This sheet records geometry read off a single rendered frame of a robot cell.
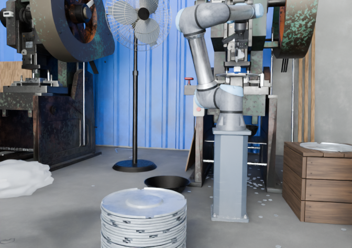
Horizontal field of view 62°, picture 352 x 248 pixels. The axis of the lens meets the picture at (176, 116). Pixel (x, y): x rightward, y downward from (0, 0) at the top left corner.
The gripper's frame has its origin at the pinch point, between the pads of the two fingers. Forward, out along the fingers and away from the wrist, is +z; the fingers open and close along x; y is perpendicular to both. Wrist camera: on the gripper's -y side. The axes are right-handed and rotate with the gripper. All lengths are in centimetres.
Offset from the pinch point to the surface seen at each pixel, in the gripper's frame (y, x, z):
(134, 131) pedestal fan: -84, 20, 68
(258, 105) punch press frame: 15.9, -7.2, 29.7
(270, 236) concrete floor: 14, -98, 50
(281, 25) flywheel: 38, 66, -9
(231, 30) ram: -2.9, 30.9, -13.1
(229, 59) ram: -3.6, 22.2, 5.9
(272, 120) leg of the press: 24.0, -16.8, 35.2
